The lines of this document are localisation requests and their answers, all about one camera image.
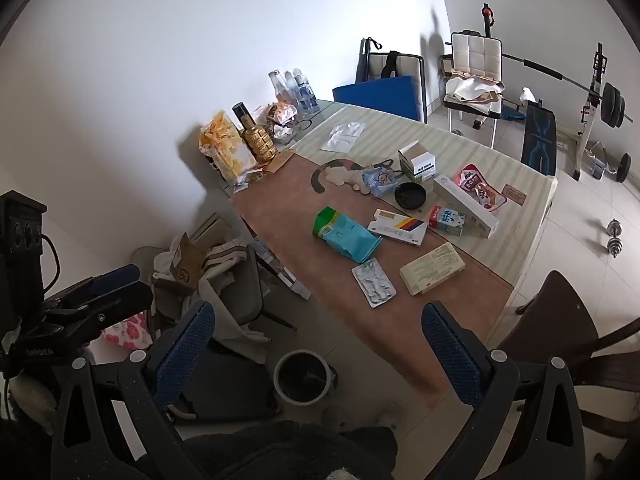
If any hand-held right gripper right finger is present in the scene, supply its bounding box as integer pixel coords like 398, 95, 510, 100
421, 301, 586, 480

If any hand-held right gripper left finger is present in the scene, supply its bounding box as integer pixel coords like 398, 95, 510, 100
50, 301, 217, 480

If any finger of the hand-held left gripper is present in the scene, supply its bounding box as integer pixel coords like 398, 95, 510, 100
45, 281, 153, 348
42, 264, 142, 308

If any red white snack packet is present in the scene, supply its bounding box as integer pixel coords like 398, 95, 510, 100
452, 165, 507, 211

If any pink floral bag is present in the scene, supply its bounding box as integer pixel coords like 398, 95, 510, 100
102, 312, 153, 351

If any white cloth bag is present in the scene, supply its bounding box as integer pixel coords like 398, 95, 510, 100
152, 240, 273, 363

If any brown cardboard piece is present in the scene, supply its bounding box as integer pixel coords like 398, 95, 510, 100
170, 232, 207, 291

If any grey chair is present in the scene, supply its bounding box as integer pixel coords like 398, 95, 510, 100
135, 212, 298, 333

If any beige flat box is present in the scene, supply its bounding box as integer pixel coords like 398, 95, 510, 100
399, 241, 466, 296

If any silver blister pack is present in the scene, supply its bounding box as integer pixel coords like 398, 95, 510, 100
351, 258, 397, 308

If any brown wooden chair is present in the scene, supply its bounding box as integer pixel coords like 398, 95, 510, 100
497, 270, 640, 466

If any grey round bin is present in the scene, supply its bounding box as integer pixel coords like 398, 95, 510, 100
272, 349, 337, 406

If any small milk carton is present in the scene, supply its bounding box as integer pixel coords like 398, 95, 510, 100
428, 205, 467, 236

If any white box with coloured stripes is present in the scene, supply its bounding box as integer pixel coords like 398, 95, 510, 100
368, 208, 428, 247

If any long white box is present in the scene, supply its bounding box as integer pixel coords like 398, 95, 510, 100
432, 175, 500, 238

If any teal green bag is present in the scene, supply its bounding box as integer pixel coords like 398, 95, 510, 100
313, 206, 383, 263

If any yellow chips bag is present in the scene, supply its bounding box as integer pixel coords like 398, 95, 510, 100
199, 110, 251, 183

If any black round dish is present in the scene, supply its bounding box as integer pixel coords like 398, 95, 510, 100
394, 182, 427, 209

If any blue cartoon packet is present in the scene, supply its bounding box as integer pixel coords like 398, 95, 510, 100
361, 160, 401, 197

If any gold grenade-shaped bottle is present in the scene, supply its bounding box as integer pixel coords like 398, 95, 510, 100
231, 102, 277, 164

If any green white medicine box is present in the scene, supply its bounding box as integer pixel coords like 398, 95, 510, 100
398, 141, 436, 183

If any striped tablecloth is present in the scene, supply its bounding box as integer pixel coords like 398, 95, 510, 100
290, 101, 558, 286

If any calico cat-shaped mat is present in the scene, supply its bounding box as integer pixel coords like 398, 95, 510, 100
310, 159, 373, 195

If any orange snack bag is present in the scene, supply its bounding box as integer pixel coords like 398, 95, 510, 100
263, 101, 297, 127

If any black weight bench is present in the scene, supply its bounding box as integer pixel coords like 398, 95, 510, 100
520, 100, 558, 177

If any clear glass bottle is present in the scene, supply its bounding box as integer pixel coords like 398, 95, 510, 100
270, 70, 289, 107

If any clear flat plastic bag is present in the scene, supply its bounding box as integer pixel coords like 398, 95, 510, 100
320, 122, 366, 152

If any blue label water bottle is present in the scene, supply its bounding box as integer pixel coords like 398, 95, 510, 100
296, 67, 321, 113
285, 71, 307, 113

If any blue panel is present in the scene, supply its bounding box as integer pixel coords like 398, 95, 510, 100
332, 76, 426, 123

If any white tote bag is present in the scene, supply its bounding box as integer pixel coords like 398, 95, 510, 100
445, 72, 506, 107

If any white barbell rack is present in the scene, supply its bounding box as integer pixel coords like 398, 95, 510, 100
570, 42, 610, 181

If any barbell with black plates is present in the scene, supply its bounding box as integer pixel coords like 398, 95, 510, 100
500, 52, 633, 128

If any white padded chair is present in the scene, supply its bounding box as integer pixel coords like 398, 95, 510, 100
444, 31, 506, 148

